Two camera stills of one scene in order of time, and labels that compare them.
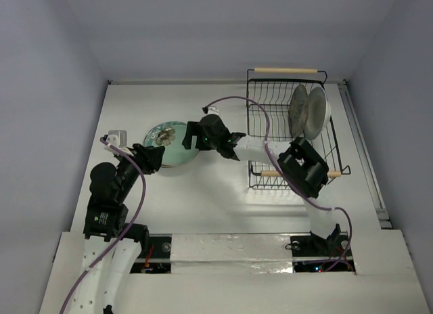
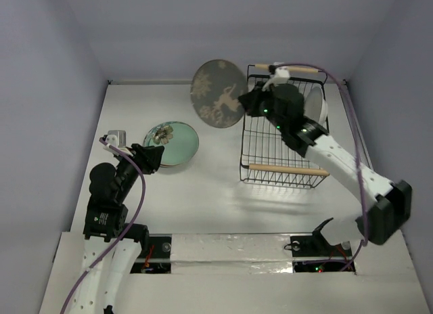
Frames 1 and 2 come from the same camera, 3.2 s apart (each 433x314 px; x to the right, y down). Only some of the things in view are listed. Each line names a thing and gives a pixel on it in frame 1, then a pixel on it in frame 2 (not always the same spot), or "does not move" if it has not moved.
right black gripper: x=193 y=135 to x=255 y=102
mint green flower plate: x=170 y=135 does not move
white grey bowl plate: x=318 y=114 does not move
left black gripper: x=149 y=157 does not move
